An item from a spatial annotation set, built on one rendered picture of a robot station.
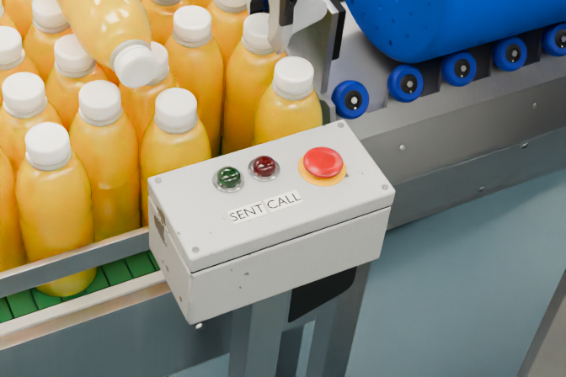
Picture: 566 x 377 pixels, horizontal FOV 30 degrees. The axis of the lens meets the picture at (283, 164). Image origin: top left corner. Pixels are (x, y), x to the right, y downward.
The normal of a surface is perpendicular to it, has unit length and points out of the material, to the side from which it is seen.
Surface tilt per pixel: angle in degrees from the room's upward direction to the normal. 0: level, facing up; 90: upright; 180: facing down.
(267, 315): 90
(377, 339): 0
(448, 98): 52
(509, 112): 70
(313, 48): 90
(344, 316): 90
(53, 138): 0
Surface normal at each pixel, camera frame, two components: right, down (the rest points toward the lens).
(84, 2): -0.47, -0.35
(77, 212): 0.75, 0.52
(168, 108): 0.08, -0.67
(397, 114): 0.40, 0.12
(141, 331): 0.44, 0.68
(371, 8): -0.89, 0.28
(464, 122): 0.44, 0.42
